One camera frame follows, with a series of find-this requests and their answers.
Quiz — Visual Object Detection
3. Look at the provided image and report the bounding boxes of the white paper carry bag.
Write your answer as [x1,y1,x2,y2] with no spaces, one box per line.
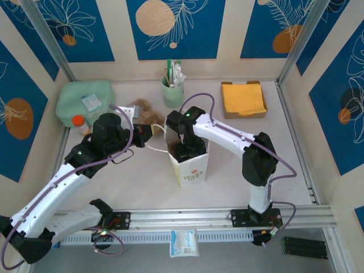
[146,122,211,191]

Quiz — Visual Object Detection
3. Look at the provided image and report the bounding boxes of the white blue wipes pack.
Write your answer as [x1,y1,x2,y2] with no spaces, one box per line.
[169,229,199,259]

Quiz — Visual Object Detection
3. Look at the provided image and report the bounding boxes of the mint green holder cup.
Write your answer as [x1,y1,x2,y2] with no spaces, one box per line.
[161,76,185,109]

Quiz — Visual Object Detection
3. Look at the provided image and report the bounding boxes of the orange capped small bottle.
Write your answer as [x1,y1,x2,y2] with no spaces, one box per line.
[71,114,92,137]

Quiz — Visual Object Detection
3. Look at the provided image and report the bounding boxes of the small clear wipe sachet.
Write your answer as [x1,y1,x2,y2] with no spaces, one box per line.
[81,93,102,112]

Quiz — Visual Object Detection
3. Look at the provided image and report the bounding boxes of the white paper sachets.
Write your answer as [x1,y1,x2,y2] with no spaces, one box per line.
[173,60,188,87]

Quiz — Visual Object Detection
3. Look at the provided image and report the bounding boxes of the green storage box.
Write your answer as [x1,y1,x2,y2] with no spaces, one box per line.
[55,79,117,129]

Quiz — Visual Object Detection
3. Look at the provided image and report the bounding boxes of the brown cardboard napkin tray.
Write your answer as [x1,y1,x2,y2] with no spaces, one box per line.
[220,81,268,120]

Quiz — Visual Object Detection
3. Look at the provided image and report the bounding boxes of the black ridged block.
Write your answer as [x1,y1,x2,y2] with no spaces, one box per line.
[280,235,328,260]

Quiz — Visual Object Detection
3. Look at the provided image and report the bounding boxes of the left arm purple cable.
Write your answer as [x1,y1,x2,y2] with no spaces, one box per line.
[0,104,134,271]

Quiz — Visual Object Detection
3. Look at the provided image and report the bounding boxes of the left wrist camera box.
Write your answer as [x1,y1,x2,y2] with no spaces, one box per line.
[126,104,142,119]

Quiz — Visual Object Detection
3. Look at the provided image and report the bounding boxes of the left aluminium side rail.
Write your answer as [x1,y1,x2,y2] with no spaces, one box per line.
[56,126,71,163]

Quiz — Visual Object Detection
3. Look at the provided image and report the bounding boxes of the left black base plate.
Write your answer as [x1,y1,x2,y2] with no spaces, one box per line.
[78,211,132,231]

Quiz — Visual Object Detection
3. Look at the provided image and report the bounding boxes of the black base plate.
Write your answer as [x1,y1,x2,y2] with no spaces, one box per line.
[78,211,132,231]
[228,208,283,229]

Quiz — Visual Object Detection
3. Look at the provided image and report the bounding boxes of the long aluminium base rail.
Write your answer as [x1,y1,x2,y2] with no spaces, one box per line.
[24,206,338,235]

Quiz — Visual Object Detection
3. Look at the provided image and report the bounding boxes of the white slotted cable duct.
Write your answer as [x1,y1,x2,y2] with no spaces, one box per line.
[58,230,254,247]

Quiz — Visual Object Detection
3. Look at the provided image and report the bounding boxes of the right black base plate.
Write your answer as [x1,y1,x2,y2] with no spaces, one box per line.
[228,208,283,229]

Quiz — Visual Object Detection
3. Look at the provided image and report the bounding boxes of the left aluminium frame post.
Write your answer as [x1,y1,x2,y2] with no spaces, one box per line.
[21,0,77,83]

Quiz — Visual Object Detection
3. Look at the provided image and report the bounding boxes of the aluminium frame post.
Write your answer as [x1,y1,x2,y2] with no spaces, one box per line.
[21,0,77,83]
[276,0,332,86]

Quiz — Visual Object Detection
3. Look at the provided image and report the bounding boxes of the right aluminium frame post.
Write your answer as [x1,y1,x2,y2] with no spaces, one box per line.
[276,0,332,86]

